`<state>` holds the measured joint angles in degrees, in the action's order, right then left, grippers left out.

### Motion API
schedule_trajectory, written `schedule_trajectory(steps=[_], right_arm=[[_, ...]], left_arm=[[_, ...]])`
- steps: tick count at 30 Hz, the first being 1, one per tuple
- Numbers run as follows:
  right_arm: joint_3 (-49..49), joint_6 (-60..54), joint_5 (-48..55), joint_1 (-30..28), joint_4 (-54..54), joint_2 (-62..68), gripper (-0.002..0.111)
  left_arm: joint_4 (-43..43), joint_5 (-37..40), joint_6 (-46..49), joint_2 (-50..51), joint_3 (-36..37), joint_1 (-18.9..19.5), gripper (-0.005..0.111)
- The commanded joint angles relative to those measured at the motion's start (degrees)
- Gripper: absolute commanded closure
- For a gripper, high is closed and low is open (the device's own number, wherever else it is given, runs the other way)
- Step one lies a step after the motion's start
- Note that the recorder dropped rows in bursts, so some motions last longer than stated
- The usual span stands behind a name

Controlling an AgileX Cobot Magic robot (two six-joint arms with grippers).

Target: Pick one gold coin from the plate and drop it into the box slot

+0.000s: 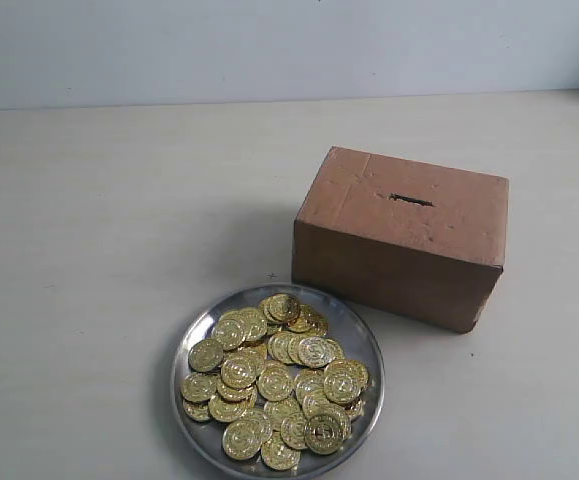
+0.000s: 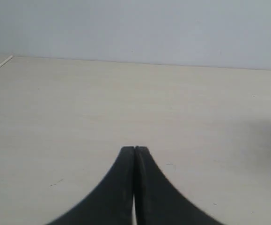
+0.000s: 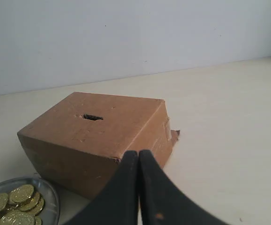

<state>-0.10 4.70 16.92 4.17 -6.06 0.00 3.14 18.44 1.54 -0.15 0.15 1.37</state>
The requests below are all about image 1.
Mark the brown cardboard coin box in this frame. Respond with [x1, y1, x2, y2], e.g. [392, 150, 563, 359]
[291, 146, 509, 334]

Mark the gold coin top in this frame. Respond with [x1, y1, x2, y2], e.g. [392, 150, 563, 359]
[266, 293, 301, 323]

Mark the round silver metal plate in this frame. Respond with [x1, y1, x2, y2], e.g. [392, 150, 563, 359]
[169, 283, 385, 479]

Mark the gold coin upper left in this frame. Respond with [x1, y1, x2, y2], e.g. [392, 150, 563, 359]
[211, 317, 247, 351]

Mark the gold coin bright center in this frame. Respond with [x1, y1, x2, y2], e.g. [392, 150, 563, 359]
[298, 336, 334, 368]

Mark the gold coin middle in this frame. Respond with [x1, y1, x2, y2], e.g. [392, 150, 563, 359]
[257, 367, 293, 402]

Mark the gold coin dark left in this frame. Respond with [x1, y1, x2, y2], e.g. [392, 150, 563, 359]
[188, 338, 224, 373]

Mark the gold coin dark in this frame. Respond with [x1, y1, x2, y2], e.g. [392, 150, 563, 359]
[188, 338, 224, 373]
[304, 413, 345, 455]

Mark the gold coin right large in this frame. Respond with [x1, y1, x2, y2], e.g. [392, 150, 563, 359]
[323, 370, 362, 405]

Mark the gold coin far left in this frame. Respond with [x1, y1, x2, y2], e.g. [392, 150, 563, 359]
[180, 372, 217, 403]

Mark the gold coin dark bottom right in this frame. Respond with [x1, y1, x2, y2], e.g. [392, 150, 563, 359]
[304, 413, 345, 455]

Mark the gold coin bottom left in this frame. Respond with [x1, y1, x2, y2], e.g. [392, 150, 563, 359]
[222, 419, 262, 461]

